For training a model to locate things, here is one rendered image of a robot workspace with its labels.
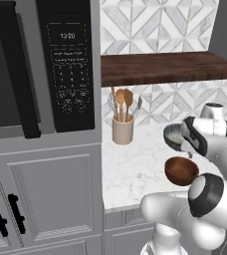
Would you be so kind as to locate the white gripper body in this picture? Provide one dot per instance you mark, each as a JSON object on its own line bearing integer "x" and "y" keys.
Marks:
{"x": 186, "y": 132}

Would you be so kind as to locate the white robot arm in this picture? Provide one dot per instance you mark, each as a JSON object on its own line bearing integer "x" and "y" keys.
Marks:
{"x": 215, "y": 205}

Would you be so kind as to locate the grey bowl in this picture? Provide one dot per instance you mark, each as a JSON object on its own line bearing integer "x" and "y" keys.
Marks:
{"x": 172, "y": 136}

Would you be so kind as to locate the brown wooden bowl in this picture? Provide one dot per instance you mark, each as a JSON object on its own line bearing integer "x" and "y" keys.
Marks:
{"x": 180, "y": 172}

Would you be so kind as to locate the grey metal turner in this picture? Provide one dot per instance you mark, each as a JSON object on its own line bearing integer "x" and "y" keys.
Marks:
{"x": 137, "y": 105}

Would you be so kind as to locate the beige utensil pot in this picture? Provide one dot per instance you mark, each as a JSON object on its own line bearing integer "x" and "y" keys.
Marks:
{"x": 122, "y": 131}

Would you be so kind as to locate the wooden spatula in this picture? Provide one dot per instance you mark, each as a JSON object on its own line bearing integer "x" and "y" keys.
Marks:
{"x": 128, "y": 99}

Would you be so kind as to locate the dark wooden shelf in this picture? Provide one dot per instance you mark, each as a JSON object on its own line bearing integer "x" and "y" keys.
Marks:
{"x": 165, "y": 68}

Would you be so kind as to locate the wooden spoon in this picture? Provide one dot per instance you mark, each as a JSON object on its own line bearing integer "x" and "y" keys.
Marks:
{"x": 120, "y": 99}

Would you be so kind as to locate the metal whisk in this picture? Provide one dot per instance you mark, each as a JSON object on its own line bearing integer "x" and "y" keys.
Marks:
{"x": 111, "y": 103}

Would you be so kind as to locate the grey drawer front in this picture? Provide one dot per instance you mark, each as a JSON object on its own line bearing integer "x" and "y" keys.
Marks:
{"x": 125, "y": 217}

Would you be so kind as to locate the grey base cupboard door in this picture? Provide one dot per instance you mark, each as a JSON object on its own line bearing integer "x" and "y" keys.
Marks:
{"x": 125, "y": 242}

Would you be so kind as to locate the black microwave oven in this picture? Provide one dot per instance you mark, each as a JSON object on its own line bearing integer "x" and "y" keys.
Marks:
{"x": 70, "y": 66}

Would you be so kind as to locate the wide grey cupboard door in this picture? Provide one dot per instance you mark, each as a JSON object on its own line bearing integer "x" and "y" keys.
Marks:
{"x": 52, "y": 192}

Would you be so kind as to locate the grey tall cabinet frame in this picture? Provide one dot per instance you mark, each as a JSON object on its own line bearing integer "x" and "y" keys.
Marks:
{"x": 97, "y": 66}

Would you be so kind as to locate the dark grey wall cabinet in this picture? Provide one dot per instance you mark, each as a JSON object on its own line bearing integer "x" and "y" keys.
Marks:
{"x": 226, "y": 26}

